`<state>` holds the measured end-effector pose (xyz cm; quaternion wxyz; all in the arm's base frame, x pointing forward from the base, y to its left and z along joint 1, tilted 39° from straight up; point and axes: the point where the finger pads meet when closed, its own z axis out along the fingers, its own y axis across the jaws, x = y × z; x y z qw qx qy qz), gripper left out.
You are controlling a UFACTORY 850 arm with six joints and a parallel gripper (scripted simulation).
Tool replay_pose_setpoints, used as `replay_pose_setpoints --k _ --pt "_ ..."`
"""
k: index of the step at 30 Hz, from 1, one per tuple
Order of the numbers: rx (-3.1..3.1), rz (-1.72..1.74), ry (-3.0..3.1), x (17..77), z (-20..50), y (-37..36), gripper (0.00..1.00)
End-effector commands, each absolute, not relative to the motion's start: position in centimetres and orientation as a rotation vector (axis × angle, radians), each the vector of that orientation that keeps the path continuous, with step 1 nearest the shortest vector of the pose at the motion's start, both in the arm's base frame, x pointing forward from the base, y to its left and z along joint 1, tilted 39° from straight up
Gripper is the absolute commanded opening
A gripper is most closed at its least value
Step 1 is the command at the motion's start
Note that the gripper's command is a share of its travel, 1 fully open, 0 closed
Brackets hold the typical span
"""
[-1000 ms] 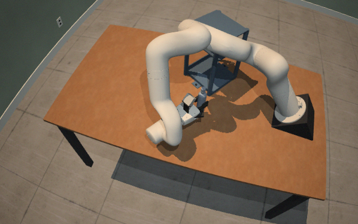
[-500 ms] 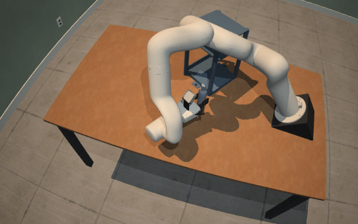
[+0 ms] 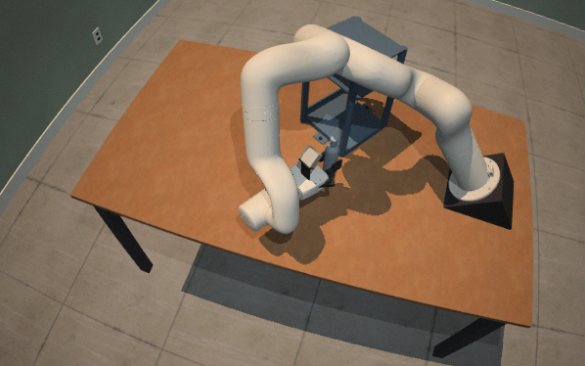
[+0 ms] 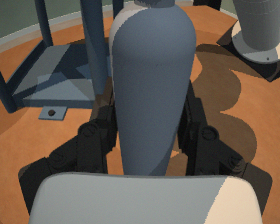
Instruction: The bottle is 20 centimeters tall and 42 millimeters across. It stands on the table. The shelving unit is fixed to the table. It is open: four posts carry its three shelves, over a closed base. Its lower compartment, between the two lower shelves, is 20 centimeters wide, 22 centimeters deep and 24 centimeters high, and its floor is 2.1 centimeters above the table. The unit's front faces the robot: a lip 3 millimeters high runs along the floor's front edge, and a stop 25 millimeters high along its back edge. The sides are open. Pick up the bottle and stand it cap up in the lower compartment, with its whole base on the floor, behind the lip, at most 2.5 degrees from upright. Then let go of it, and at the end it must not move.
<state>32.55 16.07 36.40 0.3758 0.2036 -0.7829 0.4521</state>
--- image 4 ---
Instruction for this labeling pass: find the dark blue shelving unit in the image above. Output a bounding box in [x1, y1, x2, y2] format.
[0, 0, 112, 121]

